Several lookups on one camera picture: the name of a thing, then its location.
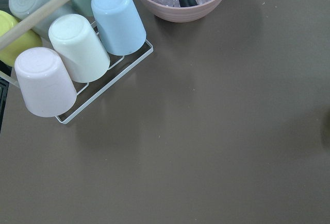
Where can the pink cup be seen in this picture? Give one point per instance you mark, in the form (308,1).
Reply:
(46,86)

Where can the cream white cup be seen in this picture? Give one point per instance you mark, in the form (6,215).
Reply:
(82,52)

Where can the grey cup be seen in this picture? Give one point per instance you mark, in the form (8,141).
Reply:
(21,9)

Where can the white wire cup rack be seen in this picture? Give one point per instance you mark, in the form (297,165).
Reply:
(90,91)

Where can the yellow cup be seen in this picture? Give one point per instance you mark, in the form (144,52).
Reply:
(28,40)

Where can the light blue cup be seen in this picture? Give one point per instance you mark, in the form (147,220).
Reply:
(119,25)

